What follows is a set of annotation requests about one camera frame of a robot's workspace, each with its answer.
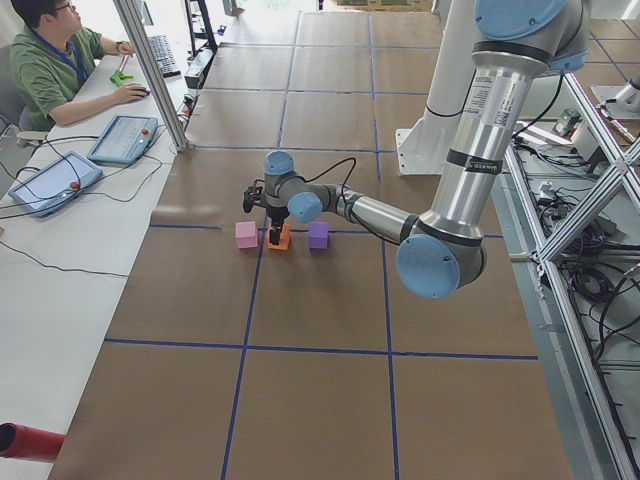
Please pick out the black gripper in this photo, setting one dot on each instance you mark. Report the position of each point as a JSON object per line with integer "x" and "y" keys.
{"x": 276, "y": 213}

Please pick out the orange foam cube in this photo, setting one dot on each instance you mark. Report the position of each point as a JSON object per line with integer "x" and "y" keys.
{"x": 284, "y": 240}

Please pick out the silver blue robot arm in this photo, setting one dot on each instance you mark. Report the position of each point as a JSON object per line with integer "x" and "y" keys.
{"x": 490, "y": 54}

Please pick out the pink foam cube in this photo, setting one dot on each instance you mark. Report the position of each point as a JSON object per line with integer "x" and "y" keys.
{"x": 246, "y": 235}

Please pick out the purple foam cube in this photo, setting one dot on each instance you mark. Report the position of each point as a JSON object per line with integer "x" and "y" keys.
{"x": 318, "y": 235}

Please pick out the far blue teach pendant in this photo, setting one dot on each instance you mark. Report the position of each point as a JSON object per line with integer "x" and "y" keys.
{"x": 124, "y": 140}

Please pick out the blue teach pendant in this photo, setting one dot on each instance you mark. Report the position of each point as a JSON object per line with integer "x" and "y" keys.
{"x": 124, "y": 140}
{"x": 56, "y": 184}

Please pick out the black keyboard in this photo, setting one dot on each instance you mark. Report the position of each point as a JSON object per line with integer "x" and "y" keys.
{"x": 163, "y": 55}

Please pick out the near blue teach pendant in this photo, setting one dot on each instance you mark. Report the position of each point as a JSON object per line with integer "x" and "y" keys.
{"x": 56, "y": 184}

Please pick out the green plastic clamp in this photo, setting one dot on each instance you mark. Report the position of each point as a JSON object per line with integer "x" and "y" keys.
{"x": 119, "y": 78}

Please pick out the person in green shirt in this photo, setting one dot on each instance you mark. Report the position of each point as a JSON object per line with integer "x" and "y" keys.
{"x": 53, "y": 57}

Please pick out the red cylinder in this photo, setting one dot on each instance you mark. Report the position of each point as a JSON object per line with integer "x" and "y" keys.
{"x": 29, "y": 443}

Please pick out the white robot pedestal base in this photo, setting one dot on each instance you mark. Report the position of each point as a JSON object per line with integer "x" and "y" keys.
{"x": 422, "y": 149}

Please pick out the aluminium frame post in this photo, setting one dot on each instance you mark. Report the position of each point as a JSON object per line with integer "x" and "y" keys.
{"x": 137, "y": 35}

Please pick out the aluminium frame rail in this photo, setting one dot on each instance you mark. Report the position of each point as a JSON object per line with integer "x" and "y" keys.
{"x": 568, "y": 202}

